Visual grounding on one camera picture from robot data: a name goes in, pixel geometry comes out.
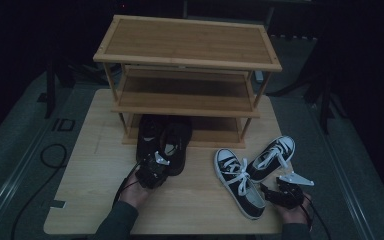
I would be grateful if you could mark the wooden three-tier shoe rack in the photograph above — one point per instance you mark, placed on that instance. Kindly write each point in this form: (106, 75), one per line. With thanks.
(186, 41)

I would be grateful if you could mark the small grey box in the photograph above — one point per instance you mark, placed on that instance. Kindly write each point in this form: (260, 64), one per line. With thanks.
(259, 76)

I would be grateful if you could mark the black metal stand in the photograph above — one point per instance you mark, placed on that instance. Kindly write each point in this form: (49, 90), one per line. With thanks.
(50, 90)

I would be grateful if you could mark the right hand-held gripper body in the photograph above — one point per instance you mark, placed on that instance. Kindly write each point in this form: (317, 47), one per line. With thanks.
(291, 191)

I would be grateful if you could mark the black tripod stand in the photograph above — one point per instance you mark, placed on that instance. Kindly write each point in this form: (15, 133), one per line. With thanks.
(325, 106)

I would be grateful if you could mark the black white canvas sneaker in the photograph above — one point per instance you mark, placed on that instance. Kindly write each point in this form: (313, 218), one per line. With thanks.
(236, 186)
(273, 156)

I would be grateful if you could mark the person's left hand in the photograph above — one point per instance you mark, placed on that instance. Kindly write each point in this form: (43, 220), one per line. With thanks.
(133, 194)

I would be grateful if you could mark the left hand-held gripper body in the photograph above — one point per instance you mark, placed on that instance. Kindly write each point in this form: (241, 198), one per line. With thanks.
(150, 175)

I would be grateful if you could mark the black leather shoe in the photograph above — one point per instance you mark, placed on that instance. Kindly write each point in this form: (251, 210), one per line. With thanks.
(180, 140)
(148, 136)

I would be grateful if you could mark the person's right hand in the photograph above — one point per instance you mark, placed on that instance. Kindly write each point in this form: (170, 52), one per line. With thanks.
(293, 214)

